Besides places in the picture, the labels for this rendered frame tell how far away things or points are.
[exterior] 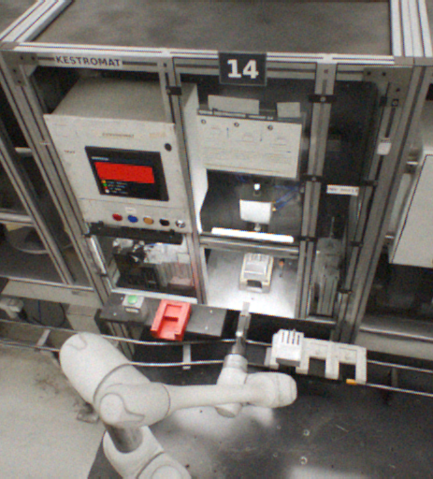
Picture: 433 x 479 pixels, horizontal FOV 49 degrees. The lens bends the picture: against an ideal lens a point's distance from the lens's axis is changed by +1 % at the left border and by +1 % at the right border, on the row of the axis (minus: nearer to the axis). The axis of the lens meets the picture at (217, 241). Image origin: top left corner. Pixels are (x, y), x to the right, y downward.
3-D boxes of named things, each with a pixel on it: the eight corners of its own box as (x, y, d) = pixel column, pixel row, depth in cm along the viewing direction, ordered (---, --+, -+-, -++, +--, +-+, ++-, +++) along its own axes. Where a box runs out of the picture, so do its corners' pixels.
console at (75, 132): (81, 226, 177) (38, 120, 143) (109, 178, 196) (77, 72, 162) (189, 239, 169) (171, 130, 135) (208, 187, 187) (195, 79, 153)
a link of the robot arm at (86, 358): (137, 497, 170) (100, 454, 181) (171, 461, 178) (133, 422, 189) (85, 399, 115) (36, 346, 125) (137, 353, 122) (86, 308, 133)
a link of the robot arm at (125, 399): (180, 394, 124) (146, 363, 131) (137, 400, 109) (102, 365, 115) (154, 436, 125) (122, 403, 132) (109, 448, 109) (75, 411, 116)
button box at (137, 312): (127, 320, 202) (121, 304, 193) (133, 305, 207) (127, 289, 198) (144, 323, 200) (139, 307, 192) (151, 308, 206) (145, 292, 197)
